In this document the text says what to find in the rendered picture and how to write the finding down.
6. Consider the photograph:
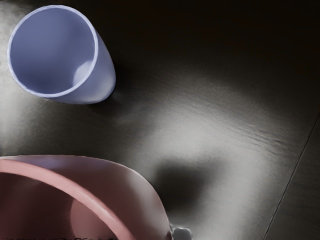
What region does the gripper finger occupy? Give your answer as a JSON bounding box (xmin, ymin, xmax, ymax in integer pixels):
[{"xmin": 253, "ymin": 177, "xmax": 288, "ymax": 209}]
[{"xmin": 172, "ymin": 226, "xmax": 193, "ymax": 240}]

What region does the pink cup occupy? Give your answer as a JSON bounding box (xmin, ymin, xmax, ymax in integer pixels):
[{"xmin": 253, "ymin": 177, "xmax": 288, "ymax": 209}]
[{"xmin": 0, "ymin": 154, "xmax": 176, "ymax": 240}]

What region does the lavender blue cup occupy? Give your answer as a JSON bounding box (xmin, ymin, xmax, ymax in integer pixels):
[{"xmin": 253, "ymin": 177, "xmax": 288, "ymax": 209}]
[{"xmin": 6, "ymin": 4, "xmax": 117, "ymax": 105}]

